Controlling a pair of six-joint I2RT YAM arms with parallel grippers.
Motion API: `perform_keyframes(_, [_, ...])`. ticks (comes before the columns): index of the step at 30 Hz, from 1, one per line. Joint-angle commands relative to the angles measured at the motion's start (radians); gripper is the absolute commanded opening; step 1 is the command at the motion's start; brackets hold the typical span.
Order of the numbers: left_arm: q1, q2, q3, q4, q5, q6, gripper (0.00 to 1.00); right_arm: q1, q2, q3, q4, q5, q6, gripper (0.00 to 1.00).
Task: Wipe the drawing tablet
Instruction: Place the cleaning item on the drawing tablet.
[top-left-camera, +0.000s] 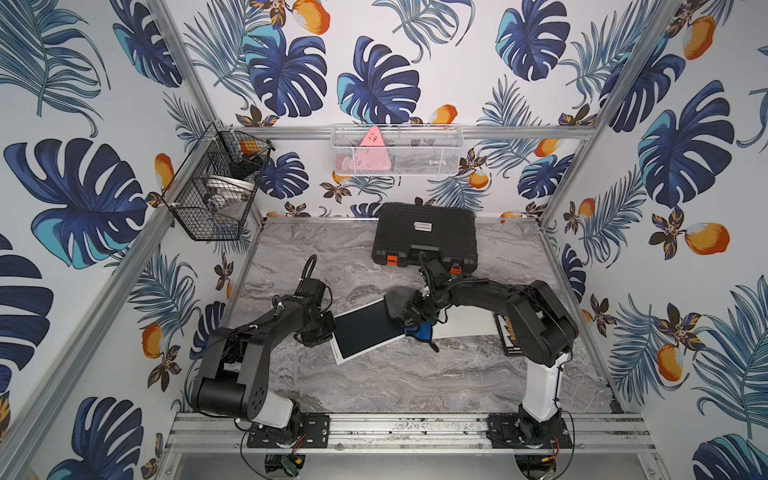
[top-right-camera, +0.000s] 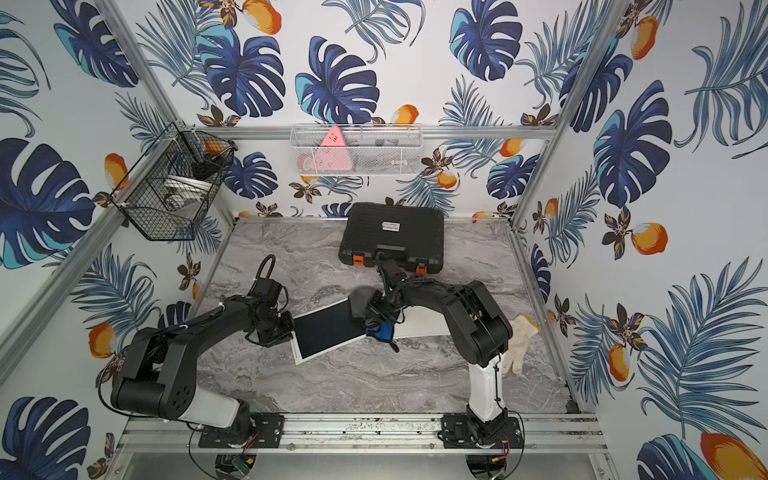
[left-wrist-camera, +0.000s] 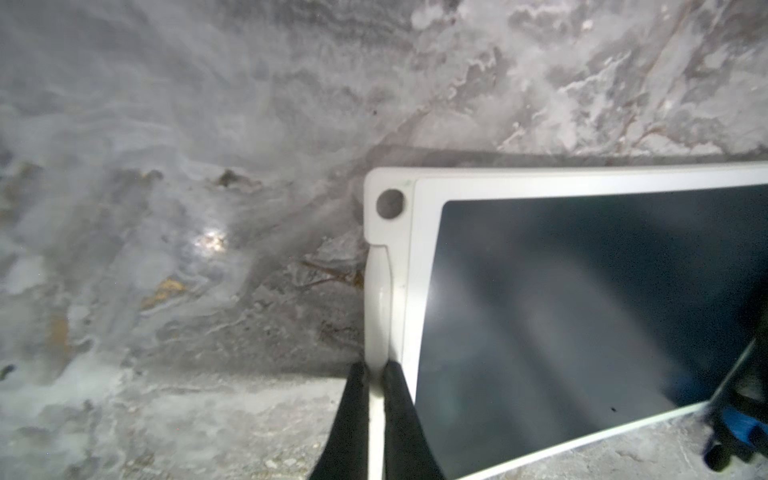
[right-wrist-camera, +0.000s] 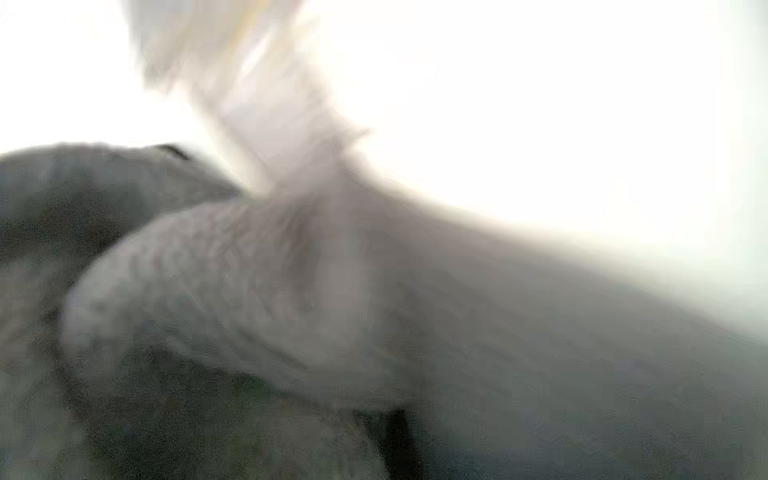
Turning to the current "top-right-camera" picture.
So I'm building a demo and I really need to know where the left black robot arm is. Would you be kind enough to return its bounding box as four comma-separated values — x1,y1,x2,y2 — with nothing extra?
97,254,294,447

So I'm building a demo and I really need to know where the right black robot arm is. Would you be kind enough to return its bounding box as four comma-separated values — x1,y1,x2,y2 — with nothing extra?
351,253,513,448

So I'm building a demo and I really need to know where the white knitted glove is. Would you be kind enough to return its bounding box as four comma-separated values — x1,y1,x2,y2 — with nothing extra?
502,314,541,375

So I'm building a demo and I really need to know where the black plastic tool case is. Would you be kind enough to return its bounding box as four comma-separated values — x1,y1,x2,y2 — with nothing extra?
338,202,445,274

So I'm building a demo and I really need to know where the white drawing tablet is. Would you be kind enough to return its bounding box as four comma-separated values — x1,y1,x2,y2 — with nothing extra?
291,300,365,365
394,317,450,339

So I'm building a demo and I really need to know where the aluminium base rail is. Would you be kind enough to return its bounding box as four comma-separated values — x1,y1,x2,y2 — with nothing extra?
116,411,608,455

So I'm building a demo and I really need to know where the pink triangular card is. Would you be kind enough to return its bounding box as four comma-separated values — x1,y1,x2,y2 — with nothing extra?
305,126,354,174

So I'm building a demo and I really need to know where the black wire basket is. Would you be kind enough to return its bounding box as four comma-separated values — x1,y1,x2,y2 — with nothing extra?
108,123,237,241

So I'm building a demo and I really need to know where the blue grey microfibre cloth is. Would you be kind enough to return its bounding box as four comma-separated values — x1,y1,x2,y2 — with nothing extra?
348,286,400,353

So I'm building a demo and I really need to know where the white mesh wall basket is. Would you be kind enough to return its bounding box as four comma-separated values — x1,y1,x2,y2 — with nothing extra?
290,124,424,176

